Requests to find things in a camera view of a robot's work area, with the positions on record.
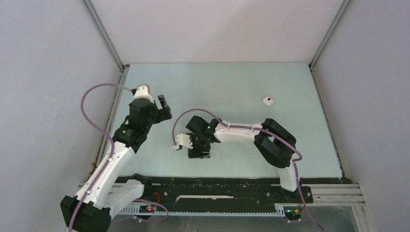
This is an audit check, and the white cable duct strip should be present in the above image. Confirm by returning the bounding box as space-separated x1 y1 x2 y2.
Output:
116 204 285 217

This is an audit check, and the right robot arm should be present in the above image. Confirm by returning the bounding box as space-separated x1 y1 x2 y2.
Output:
175 116 305 202

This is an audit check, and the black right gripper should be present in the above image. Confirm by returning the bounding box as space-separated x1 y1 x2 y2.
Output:
187 132 212 158

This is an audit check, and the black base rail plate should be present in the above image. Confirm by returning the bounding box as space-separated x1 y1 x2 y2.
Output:
93 174 347 214

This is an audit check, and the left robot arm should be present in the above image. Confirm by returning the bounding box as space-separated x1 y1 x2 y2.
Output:
60 95 172 232

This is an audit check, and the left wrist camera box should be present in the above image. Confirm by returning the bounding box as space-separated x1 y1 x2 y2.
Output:
132 84 154 102

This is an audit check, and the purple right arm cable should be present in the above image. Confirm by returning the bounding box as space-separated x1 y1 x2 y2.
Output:
172 109 324 231

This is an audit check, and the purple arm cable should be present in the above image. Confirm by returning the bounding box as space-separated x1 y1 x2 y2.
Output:
172 109 324 231
67 83 169 232

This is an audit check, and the aluminium frame rail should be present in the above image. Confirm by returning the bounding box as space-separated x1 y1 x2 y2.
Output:
72 182 366 209

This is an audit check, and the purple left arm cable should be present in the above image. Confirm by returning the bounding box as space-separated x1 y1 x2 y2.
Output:
67 83 169 232

